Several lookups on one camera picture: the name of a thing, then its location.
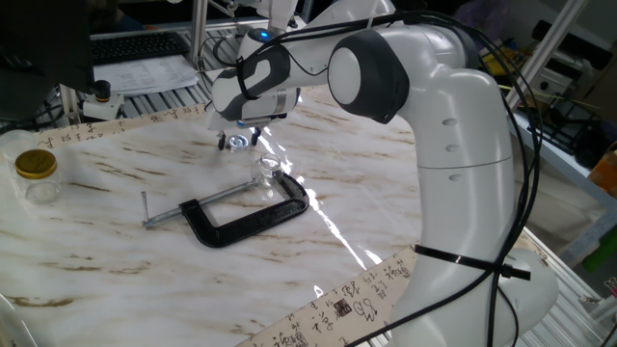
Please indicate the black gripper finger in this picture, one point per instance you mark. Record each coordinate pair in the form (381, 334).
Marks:
(222, 141)
(256, 136)

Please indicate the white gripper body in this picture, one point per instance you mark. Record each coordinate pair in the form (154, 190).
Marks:
(219, 124)

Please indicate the silver metal jar lid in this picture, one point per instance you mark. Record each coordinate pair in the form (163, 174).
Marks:
(238, 142)

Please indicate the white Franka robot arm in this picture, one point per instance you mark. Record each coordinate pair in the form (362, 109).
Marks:
(458, 168)

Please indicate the small clear glass jar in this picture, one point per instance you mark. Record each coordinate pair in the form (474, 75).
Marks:
(267, 168)

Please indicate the black C-clamp with steel screw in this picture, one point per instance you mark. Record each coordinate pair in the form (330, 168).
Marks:
(241, 229)

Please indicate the glass jar with gold lid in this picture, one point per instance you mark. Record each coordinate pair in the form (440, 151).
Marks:
(37, 178)

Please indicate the white printed paper stack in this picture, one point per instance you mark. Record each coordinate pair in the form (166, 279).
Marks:
(144, 74)

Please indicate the black computer keyboard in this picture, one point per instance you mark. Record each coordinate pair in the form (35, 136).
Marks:
(140, 47)

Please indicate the white stand with black knob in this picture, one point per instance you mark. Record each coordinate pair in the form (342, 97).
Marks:
(101, 108)

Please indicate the marble pattern plastic sheet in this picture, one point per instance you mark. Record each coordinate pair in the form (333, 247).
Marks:
(144, 289)

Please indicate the beige calligraphy print paper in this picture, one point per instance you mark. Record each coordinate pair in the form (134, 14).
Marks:
(337, 308)

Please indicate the black computer monitor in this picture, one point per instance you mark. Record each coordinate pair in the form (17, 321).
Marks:
(43, 48)

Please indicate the clear plastic container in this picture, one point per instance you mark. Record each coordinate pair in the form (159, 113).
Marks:
(14, 142)

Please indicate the green object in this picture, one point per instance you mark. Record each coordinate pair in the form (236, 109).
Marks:
(605, 253)

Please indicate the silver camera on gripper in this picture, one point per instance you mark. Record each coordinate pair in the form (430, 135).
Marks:
(255, 120)

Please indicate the slanted aluminium frame post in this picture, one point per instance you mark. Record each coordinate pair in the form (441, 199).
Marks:
(549, 53)

